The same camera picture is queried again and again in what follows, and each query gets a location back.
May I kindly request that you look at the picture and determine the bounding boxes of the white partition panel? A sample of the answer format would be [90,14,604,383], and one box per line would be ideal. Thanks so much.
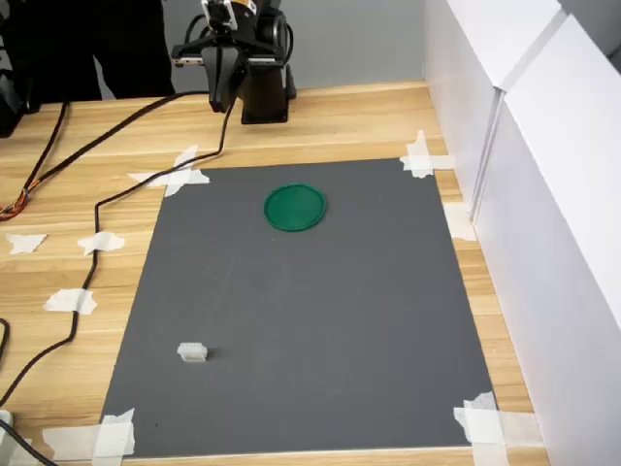
[471,10,621,466]
[420,0,569,220]

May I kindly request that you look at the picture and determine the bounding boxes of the white tape piece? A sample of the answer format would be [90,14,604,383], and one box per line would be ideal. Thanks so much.
[399,129,456,180]
[77,231,126,257]
[452,390,545,466]
[41,407,138,463]
[4,232,49,256]
[442,202,479,243]
[127,144,212,198]
[44,287,98,316]

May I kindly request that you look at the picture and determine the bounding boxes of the black braided cable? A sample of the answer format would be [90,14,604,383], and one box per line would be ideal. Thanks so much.
[0,100,70,215]
[0,89,212,223]

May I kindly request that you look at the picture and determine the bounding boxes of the dark grey mat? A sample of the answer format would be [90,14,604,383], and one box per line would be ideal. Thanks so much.
[99,157,499,460]

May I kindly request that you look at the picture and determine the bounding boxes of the small white plastic terminal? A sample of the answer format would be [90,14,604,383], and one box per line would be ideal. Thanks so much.
[176,342,211,365]

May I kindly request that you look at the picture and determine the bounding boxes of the small white camera board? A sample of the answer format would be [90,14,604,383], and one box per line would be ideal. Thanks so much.
[200,0,240,36]

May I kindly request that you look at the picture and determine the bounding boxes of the thin black camera cable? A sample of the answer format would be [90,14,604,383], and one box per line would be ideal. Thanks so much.
[0,99,235,407]

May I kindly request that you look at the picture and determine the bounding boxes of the round green lid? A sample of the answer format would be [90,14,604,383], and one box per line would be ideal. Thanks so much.
[263,182,329,235]

